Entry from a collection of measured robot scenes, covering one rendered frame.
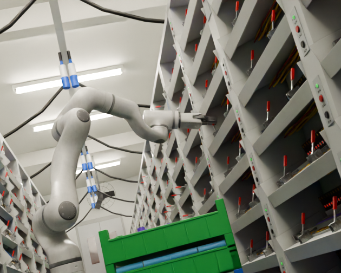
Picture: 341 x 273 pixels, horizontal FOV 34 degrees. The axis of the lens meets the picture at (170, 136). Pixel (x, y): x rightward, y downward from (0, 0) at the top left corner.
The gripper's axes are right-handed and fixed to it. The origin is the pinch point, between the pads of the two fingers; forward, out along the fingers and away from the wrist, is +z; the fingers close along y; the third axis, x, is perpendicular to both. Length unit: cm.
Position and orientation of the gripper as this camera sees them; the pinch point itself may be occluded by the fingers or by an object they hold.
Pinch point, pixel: (212, 121)
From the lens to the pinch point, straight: 256.7
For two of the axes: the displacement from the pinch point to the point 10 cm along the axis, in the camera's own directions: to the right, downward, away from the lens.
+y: 0.9, -2.9, -9.5
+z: 10.0, 0.2, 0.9
